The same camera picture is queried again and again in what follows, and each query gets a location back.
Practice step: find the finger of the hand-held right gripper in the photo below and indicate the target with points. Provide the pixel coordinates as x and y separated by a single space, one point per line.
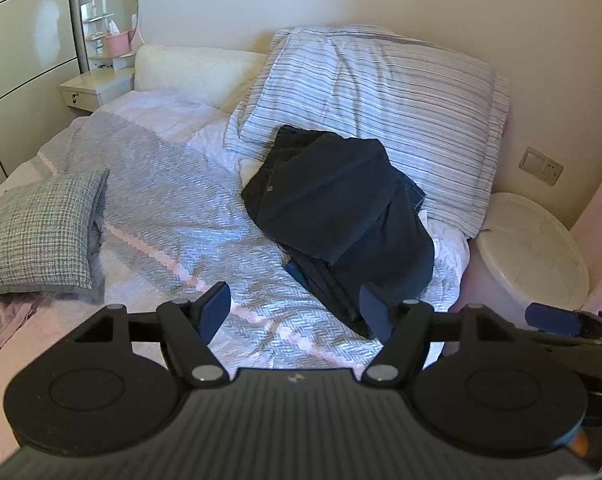
551 317

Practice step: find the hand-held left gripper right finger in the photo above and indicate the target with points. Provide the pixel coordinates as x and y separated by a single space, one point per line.
376 315

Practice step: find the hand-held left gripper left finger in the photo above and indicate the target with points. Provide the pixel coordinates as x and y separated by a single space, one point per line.
213 310

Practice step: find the dark green pants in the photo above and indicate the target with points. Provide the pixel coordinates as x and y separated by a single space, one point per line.
331 195

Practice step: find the blue jeans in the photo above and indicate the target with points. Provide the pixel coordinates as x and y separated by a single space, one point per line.
331 290

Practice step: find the white round stool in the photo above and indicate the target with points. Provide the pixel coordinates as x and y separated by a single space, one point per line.
526 255

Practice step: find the bed with pink cover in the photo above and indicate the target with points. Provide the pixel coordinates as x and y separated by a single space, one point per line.
126 285

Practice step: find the white crinkled cloth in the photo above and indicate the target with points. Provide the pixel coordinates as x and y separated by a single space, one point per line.
448 255

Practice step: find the grey herringbone blanket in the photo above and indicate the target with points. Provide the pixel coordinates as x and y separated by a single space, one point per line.
181 210

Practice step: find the grey checked pillow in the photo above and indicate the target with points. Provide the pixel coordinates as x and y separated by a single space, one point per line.
36 235

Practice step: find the purple blanket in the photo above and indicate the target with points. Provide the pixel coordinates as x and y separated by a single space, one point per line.
6 320

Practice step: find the striped pillow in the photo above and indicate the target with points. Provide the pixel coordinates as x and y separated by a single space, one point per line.
381 85

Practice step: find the white padded headboard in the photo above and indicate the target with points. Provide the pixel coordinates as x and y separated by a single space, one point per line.
191 70

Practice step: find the white nightstand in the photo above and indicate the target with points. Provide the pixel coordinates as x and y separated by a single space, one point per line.
96 87

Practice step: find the pink tissue box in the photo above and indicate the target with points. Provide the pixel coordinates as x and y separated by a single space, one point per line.
117 44

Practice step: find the cream wardrobe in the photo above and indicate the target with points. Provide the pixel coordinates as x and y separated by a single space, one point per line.
21 35

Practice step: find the wall socket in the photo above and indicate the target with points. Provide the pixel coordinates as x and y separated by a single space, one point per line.
540 165

